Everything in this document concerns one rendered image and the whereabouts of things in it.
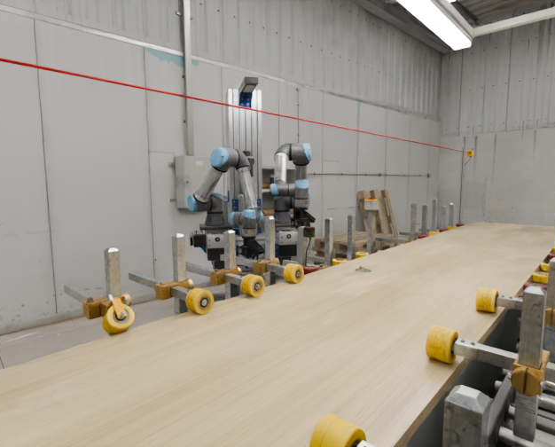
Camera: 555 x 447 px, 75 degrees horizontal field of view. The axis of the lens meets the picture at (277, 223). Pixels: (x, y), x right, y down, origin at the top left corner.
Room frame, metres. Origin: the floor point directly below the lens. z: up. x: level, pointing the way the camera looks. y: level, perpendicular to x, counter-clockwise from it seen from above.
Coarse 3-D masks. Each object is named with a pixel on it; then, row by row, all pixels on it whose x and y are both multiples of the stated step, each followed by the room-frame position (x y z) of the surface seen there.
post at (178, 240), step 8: (176, 240) 1.32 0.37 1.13; (184, 240) 1.34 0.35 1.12; (176, 248) 1.32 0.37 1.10; (184, 248) 1.34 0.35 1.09; (176, 256) 1.32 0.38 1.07; (184, 256) 1.34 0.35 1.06; (176, 264) 1.32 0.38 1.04; (184, 264) 1.34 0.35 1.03; (176, 272) 1.32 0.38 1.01; (184, 272) 1.34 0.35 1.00; (176, 280) 1.33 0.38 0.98; (184, 280) 1.34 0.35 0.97; (176, 304) 1.33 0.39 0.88; (184, 304) 1.34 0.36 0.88; (176, 312) 1.33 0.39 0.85
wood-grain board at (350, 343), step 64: (384, 256) 2.09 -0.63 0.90; (448, 256) 2.08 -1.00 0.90; (512, 256) 2.07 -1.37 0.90; (192, 320) 1.12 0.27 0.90; (256, 320) 1.11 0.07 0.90; (320, 320) 1.11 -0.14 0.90; (384, 320) 1.11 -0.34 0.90; (448, 320) 1.10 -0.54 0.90; (0, 384) 0.75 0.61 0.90; (64, 384) 0.75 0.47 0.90; (128, 384) 0.75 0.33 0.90; (192, 384) 0.75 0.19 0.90; (256, 384) 0.74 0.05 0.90; (320, 384) 0.74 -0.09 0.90; (384, 384) 0.74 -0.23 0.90; (448, 384) 0.77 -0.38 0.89
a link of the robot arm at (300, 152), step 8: (296, 144) 2.40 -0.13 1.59; (304, 144) 2.40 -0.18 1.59; (296, 152) 2.37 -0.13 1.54; (304, 152) 2.37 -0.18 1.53; (296, 160) 2.41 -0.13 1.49; (304, 160) 2.40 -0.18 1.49; (296, 168) 2.47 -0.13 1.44; (304, 168) 2.46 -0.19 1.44; (296, 176) 2.52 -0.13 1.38; (304, 176) 2.51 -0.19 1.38
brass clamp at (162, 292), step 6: (168, 282) 1.32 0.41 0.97; (174, 282) 1.32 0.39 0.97; (180, 282) 1.32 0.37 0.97; (186, 282) 1.34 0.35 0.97; (192, 282) 1.36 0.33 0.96; (156, 288) 1.29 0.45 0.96; (162, 288) 1.26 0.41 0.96; (168, 288) 1.28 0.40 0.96; (186, 288) 1.34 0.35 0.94; (192, 288) 1.36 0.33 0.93; (156, 294) 1.29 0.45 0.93; (162, 294) 1.26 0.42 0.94; (168, 294) 1.28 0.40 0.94
